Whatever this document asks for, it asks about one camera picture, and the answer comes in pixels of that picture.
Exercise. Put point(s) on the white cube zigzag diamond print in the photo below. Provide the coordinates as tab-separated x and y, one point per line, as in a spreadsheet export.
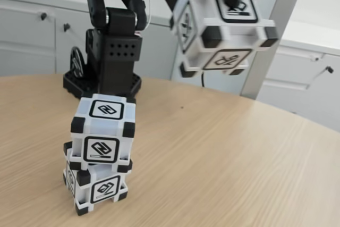
106	110

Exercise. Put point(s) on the silver cabinet lock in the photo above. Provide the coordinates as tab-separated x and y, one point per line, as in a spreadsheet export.
315	58

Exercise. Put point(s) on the black cabinet key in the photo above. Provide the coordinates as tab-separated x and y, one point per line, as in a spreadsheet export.
66	27
329	69
43	16

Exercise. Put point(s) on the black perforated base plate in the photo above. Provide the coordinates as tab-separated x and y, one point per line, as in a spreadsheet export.
77	83

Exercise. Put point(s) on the white cube crossed lines print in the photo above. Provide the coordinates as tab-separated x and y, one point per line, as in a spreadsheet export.
233	35

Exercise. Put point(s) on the black disc white line logo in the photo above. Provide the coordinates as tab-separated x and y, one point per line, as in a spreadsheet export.
77	62

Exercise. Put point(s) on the white cabinet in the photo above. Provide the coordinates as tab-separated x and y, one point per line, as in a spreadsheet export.
292	75
26	38

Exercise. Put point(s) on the grey metal post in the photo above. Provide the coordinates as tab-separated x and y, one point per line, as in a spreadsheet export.
259	83

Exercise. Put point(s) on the white cube overlapping squares print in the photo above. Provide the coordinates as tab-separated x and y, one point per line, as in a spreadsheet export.
106	187

